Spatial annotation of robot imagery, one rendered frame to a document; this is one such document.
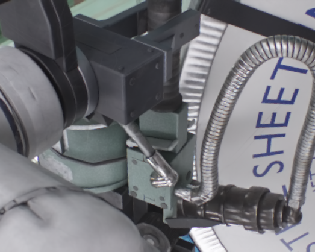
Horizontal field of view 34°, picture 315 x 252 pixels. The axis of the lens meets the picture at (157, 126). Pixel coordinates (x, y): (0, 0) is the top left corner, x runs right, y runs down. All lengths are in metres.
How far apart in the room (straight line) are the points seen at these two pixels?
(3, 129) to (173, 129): 0.25
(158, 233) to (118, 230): 0.44
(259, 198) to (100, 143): 0.21
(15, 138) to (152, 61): 0.12
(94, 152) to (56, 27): 0.25
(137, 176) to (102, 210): 0.36
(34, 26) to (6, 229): 0.18
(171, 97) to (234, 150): 0.30
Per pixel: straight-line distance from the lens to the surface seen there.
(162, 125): 0.57
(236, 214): 0.67
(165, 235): 0.69
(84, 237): 0.23
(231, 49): 0.73
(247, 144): 0.83
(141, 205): 0.72
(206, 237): 0.96
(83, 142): 0.58
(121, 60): 0.40
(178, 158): 0.58
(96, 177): 0.62
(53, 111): 0.37
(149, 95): 0.42
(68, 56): 0.38
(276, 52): 0.47
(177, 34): 0.49
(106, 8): 5.67
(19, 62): 0.38
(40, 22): 0.37
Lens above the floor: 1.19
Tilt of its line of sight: 9 degrees up
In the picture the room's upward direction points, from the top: 114 degrees counter-clockwise
